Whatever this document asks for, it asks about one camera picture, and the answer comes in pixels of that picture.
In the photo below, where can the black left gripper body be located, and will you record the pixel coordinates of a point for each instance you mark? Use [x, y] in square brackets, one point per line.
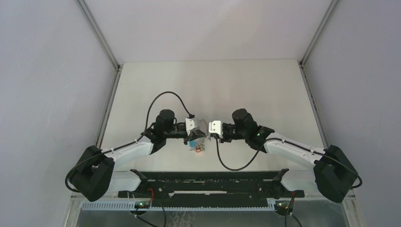
[175, 132]

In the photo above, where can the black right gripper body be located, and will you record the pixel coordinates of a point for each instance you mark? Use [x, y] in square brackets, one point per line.
[231, 133]

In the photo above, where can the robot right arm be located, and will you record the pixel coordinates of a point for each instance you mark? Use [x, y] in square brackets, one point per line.
[326, 170]

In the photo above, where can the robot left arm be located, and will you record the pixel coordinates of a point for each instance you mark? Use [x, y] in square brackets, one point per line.
[97, 172]

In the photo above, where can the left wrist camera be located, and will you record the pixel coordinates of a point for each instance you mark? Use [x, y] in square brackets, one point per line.
[191, 124]

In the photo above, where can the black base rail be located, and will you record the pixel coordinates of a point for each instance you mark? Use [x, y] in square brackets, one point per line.
[226, 189]

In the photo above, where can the white slotted cable duct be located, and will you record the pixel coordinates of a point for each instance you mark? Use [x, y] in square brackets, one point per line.
[140, 206]

